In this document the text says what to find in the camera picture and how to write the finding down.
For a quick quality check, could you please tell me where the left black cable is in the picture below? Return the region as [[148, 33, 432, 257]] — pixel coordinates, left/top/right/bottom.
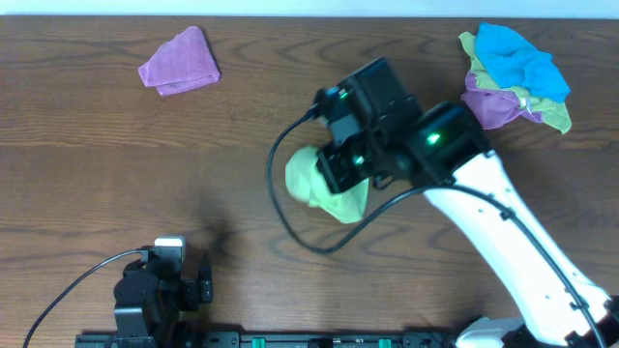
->
[[21, 247, 151, 348]]

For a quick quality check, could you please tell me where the light green cloth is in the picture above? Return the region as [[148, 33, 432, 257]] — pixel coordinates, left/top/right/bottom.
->
[[285, 146, 369, 224]]

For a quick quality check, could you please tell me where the blue cloth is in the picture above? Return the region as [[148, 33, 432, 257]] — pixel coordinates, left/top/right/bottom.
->
[[474, 22, 571, 102]]

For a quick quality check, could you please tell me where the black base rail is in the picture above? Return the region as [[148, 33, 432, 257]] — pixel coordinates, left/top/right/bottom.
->
[[74, 332, 457, 348]]

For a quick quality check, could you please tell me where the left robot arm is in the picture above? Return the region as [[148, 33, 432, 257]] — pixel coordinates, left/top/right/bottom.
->
[[105, 251, 213, 348]]

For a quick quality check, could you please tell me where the right black cable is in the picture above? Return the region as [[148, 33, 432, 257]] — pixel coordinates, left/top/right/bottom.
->
[[265, 108, 608, 348]]

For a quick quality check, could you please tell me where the black cable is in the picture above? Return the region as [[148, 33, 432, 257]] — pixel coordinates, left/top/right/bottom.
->
[[265, 108, 608, 348], [21, 247, 151, 348]]

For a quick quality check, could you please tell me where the folded purple cloth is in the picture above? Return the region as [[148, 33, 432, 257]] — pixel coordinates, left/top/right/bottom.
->
[[138, 26, 221, 96]]

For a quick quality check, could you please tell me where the olive green cloth in pile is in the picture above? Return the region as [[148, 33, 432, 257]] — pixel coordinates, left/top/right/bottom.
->
[[458, 32, 572, 134]]

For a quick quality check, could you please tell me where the crumpled purple cloth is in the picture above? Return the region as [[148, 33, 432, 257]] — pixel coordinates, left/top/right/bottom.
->
[[460, 72, 543, 130]]

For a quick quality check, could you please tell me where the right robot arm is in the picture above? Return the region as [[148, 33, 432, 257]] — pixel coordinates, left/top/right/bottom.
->
[[314, 58, 618, 347]]

